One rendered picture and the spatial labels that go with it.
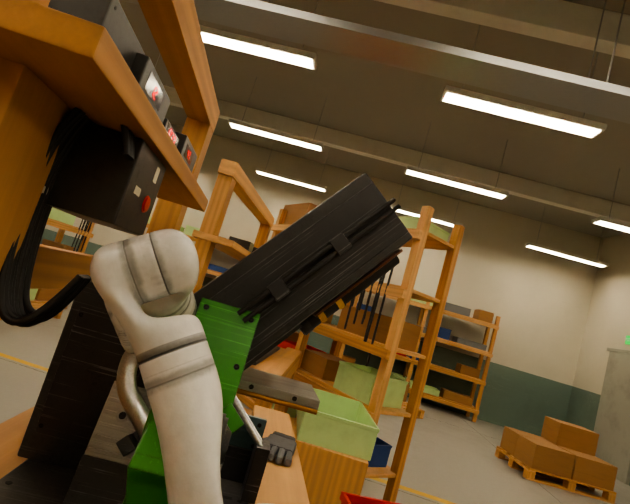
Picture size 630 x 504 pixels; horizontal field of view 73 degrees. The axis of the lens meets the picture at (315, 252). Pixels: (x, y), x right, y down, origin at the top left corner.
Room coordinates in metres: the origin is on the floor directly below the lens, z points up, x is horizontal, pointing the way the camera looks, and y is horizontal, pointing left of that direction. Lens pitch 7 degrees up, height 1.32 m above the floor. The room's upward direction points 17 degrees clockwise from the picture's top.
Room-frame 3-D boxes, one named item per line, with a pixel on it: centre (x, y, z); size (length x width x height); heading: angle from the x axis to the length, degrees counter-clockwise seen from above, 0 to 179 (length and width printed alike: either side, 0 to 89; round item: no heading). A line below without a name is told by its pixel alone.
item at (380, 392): (4.20, -0.26, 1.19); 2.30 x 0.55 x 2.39; 36
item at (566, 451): (5.93, -3.94, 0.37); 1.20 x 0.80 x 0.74; 93
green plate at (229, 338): (0.82, 0.12, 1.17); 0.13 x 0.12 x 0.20; 5
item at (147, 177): (0.76, 0.39, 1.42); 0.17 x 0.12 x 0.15; 5
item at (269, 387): (0.98, 0.10, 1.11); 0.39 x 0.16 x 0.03; 95
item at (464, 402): (9.10, -2.54, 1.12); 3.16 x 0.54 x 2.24; 85
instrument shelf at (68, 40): (0.86, 0.45, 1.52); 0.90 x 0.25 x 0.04; 5
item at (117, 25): (0.58, 0.38, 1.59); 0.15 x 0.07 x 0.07; 5
